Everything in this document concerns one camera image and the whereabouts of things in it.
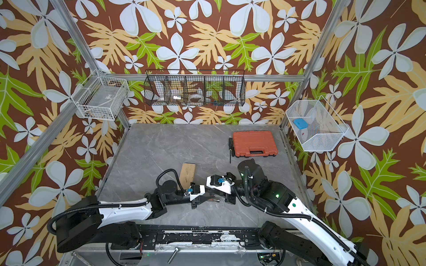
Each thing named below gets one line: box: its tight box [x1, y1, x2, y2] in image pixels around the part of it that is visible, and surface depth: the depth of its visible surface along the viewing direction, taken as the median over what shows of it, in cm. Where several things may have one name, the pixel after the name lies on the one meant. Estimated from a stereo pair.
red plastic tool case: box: [232, 130, 279, 158], surface depth 109 cm
